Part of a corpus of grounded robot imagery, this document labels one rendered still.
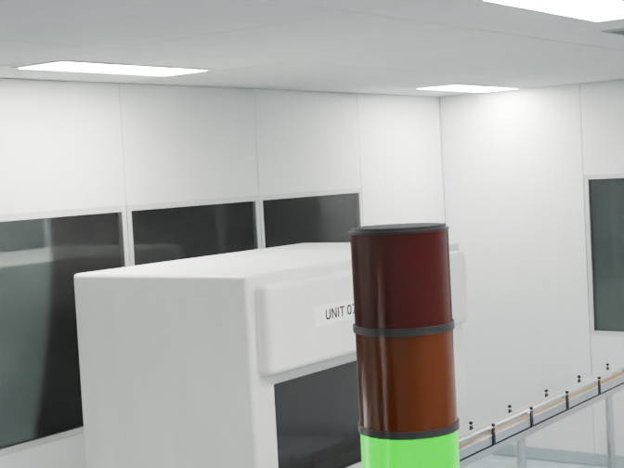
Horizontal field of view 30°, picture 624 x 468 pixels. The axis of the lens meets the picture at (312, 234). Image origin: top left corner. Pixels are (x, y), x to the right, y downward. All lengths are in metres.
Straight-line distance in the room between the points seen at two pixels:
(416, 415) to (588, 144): 8.59
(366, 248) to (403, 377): 0.06
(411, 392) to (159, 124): 6.46
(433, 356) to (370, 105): 8.26
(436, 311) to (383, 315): 0.03
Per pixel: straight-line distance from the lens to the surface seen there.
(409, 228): 0.56
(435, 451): 0.58
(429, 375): 0.57
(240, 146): 7.56
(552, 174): 9.25
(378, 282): 0.56
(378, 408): 0.57
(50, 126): 6.42
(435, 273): 0.56
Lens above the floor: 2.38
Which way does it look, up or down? 3 degrees down
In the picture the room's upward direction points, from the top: 3 degrees counter-clockwise
